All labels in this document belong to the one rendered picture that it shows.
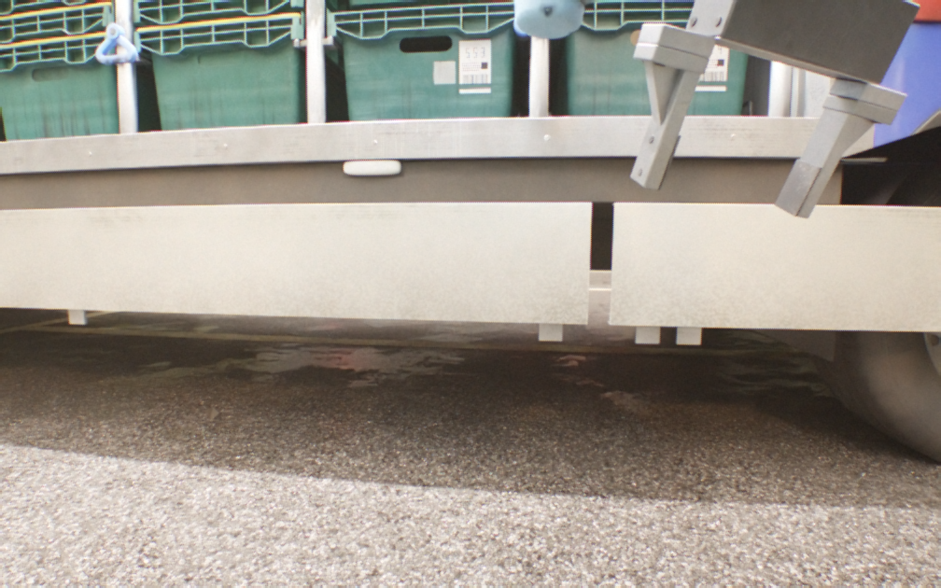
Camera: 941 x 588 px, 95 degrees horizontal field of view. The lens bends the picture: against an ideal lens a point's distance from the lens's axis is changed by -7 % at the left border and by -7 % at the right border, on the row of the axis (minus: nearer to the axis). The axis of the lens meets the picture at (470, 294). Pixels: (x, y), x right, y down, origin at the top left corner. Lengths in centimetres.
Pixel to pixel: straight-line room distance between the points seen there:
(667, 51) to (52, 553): 96
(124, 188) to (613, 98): 98
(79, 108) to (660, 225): 129
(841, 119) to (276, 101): 98
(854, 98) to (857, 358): 78
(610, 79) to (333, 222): 60
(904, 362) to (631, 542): 65
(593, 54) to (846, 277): 60
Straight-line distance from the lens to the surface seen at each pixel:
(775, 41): 37
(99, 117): 140
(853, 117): 44
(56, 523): 102
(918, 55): 104
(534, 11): 56
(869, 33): 41
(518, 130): 80
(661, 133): 36
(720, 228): 85
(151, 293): 107
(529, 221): 79
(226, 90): 119
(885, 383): 117
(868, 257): 97
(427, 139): 82
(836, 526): 98
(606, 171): 82
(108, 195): 115
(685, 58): 35
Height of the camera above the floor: 45
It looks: 7 degrees down
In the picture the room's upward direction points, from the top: straight up
